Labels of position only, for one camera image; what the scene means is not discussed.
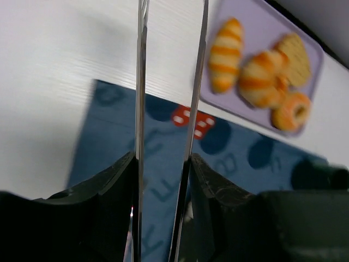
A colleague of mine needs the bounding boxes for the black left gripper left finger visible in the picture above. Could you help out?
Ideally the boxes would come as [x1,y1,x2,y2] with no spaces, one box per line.
[1,152,135,261]

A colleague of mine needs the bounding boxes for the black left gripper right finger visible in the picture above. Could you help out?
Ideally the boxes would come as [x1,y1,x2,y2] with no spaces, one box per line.
[181,154,348,261]

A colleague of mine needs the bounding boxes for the striped long bread roll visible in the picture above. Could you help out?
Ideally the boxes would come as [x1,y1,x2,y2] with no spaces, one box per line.
[208,17,244,93]

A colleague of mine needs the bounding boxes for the metal serving tongs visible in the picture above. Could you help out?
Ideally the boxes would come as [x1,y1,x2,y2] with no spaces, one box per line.
[132,0,209,262]

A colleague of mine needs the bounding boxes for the striped round croissant bread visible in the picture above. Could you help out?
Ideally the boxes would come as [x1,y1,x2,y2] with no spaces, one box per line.
[239,50,290,109]

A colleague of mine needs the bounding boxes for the brown sliced bread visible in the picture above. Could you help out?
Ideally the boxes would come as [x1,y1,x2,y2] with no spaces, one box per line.
[274,33,312,88]

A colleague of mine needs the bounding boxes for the lavender bread tray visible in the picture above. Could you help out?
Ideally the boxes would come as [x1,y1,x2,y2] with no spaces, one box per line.
[200,1,324,136]

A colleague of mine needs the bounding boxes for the blue letter-print placemat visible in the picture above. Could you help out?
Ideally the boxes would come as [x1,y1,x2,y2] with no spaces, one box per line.
[67,80,326,261]

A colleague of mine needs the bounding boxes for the dark green mug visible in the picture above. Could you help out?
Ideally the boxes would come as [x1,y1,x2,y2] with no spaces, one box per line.
[291,159,348,191]

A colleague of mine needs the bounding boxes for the glazed orange donut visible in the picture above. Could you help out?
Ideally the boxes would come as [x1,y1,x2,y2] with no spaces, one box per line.
[271,92,311,132]

